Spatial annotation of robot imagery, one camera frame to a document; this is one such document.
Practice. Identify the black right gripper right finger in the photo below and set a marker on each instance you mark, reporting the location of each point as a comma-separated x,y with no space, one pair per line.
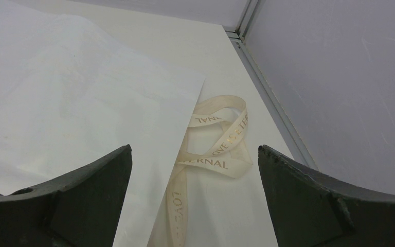
310,208

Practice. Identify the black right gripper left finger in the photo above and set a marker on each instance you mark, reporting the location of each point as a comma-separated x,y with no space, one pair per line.
79,208

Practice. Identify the white paper bouquet wrap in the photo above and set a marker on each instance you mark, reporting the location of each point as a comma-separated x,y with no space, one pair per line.
70,94

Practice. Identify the cream printed ribbon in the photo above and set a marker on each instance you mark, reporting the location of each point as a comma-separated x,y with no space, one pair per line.
228,156

